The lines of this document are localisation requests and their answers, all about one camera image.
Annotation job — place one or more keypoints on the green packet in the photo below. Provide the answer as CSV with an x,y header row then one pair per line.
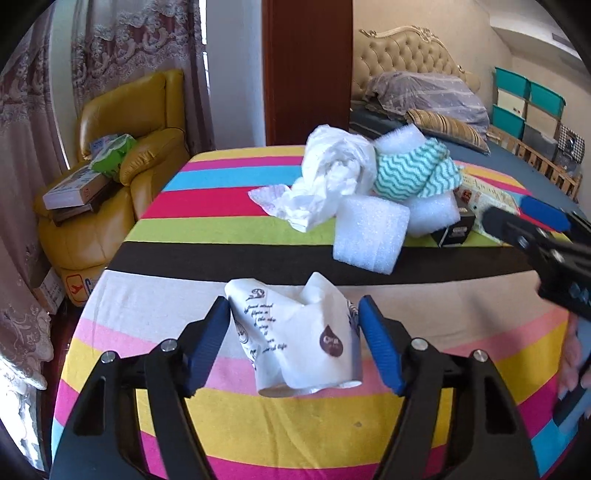
x,y
113,154

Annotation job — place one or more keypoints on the yellow leather armchair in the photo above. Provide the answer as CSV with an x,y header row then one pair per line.
x,y
138,115

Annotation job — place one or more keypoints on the flat white box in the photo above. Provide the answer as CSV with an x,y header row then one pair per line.
x,y
74,189

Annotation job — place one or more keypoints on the bed with blue sheet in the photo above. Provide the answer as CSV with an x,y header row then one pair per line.
x,y
517,161

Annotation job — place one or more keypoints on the striped cloth covered table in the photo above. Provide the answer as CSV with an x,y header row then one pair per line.
x,y
184,258

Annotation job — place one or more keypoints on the brown wooden wardrobe panel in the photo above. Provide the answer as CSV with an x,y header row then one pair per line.
x,y
307,69

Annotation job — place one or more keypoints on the crushed printed paper cup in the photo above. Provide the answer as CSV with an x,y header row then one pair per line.
x,y
300,341

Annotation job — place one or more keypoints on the grey blue duvet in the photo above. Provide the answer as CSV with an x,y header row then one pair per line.
x,y
429,97

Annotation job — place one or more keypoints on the white plastic bag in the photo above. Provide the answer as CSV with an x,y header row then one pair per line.
x,y
337,157

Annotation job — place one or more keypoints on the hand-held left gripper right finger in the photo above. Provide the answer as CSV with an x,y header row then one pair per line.
x,y
383,346

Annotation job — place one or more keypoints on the patterned lace curtain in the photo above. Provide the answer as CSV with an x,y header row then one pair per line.
x,y
138,37
23,207

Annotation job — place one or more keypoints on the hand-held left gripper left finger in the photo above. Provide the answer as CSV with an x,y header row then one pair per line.
x,y
210,341

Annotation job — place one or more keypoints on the ceiling air vent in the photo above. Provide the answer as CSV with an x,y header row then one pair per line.
x,y
561,38

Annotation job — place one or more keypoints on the cardboard box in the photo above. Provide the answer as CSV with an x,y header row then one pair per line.
x,y
48,290

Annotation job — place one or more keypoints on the teal zigzag cloth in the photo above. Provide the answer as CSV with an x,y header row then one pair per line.
x,y
415,170

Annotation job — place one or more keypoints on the person's right hand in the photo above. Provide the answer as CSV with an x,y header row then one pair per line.
x,y
571,355

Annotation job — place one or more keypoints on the checkered bag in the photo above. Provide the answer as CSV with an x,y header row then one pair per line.
x,y
570,138

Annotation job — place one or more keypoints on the beige tufted headboard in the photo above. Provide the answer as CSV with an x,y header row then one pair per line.
x,y
406,50

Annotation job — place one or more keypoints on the white foam block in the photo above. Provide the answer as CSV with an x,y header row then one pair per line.
x,y
434,214
369,235
399,138

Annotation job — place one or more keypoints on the wooden crib rail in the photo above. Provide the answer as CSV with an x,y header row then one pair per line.
x,y
549,164

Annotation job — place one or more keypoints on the brown flat box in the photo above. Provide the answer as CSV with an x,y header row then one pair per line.
x,y
85,212

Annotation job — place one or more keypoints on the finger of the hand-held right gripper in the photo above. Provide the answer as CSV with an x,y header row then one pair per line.
x,y
508,228
542,214

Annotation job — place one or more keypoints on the striped pillow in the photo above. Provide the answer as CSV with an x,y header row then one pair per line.
x,y
452,129

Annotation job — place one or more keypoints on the beige printed carton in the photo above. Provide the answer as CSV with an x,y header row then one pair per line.
x,y
485,196

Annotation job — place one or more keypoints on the stack of plastic storage boxes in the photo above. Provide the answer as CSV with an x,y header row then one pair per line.
x,y
526,110

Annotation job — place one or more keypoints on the small black box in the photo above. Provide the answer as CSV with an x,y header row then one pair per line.
x,y
455,233

